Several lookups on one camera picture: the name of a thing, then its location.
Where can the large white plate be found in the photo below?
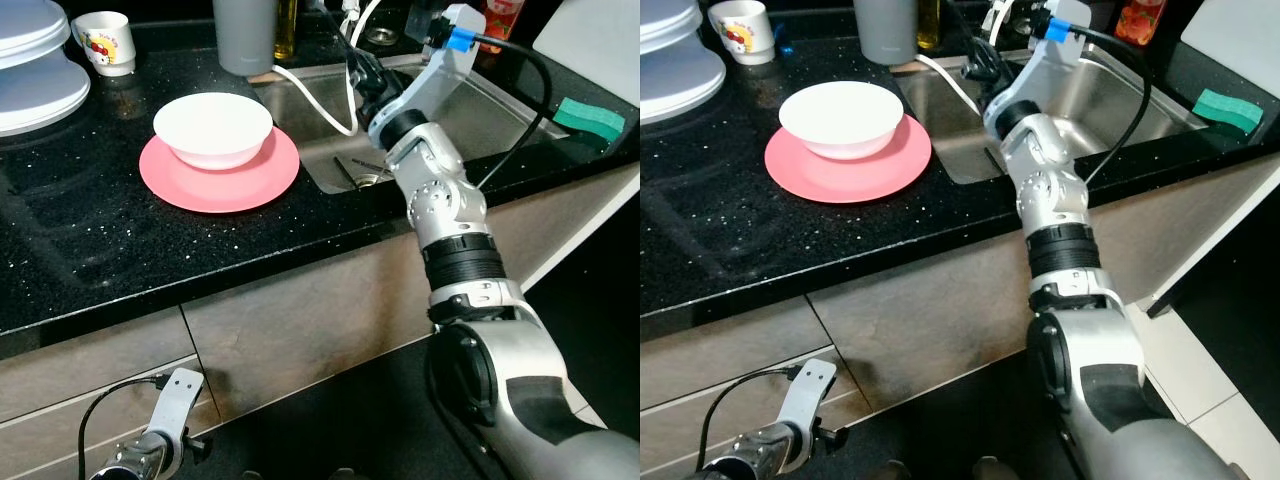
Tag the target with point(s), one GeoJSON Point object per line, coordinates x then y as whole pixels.
{"type": "Point", "coordinates": [680, 88]}
{"type": "Point", "coordinates": [40, 98]}

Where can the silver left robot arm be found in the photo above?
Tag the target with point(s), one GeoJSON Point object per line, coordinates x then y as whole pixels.
{"type": "Point", "coordinates": [750, 460]}
{"type": "Point", "coordinates": [135, 460]}

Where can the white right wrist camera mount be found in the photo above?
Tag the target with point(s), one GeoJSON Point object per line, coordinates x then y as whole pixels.
{"type": "Point", "coordinates": [1040, 70]}
{"type": "Point", "coordinates": [440, 80]}

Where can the yellow oil bottle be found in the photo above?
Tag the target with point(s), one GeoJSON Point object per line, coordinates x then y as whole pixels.
{"type": "Point", "coordinates": [287, 30]}
{"type": "Point", "coordinates": [928, 25]}

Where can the red bottle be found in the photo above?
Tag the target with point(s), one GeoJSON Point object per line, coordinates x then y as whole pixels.
{"type": "Point", "coordinates": [500, 18]}
{"type": "Point", "coordinates": [1140, 20]}

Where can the stainless steel sink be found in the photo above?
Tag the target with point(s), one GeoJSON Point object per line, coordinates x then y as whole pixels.
{"type": "Point", "coordinates": [1120, 95]}
{"type": "Point", "coordinates": [485, 110]}

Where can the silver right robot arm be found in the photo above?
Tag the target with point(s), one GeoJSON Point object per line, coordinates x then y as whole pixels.
{"type": "Point", "coordinates": [450, 200]}
{"type": "Point", "coordinates": [1060, 200]}

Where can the grey tumbler cup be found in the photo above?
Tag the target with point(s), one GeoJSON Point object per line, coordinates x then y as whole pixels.
{"type": "Point", "coordinates": [245, 35]}
{"type": "Point", "coordinates": [885, 30]}

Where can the white cartoon print mug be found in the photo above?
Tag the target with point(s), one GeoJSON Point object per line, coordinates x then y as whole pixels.
{"type": "Point", "coordinates": [742, 30]}
{"type": "Point", "coordinates": [100, 45]}

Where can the pink plate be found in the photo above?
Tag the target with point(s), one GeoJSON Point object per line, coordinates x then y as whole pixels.
{"type": "Point", "coordinates": [220, 192]}
{"type": "Point", "coordinates": [850, 183]}

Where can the white bowl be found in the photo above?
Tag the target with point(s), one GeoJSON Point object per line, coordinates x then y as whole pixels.
{"type": "Point", "coordinates": [840, 115]}
{"type": "Point", "coordinates": [213, 125]}

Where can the white board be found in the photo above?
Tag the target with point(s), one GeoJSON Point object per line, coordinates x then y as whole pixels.
{"type": "Point", "coordinates": [595, 40]}
{"type": "Point", "coordinates": [1240, 25]}

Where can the green sponge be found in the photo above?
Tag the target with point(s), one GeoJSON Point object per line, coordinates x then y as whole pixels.
{"type": "Point", "coordinates": [590, 118]}
{"type": "Point", "coordinates": [1228, 110]}

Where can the metal sink drain strainer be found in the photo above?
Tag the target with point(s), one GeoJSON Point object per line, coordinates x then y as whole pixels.
{"type": "Point", "coordinates": [360, 172]}

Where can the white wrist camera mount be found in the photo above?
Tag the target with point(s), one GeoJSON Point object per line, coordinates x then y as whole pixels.
{"type": "Point", "coordinates": [810, 395]}
{"type": "Point", "coordinates": [440, 80]}
{"type": "Point", "coordinates": [180, 400]}
{"type": "Point", "coordinates": [1040, 70]}

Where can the small white plate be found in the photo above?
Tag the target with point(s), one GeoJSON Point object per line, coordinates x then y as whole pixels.
{"type": "Point", "coordinates": [25, 30]}
{"type": "Point", "coordinates": [662, 22]}

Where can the narrow brown drawer front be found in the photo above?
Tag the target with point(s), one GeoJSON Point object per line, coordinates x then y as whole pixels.
{"type": "Point", "coordinates": [720, 355]}
{"type": "Point", "coordinates": [670, 440]}
{"type": "Point", "coordinates": [40, 445]}
{"type": "Point", "coordinates": [80, 375]}

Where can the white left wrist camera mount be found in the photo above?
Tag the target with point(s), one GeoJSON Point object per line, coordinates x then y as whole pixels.
{"type": "Point", "coordinates": [810, 395]}
{"type": "Point", "coordinates": [180, 400]}

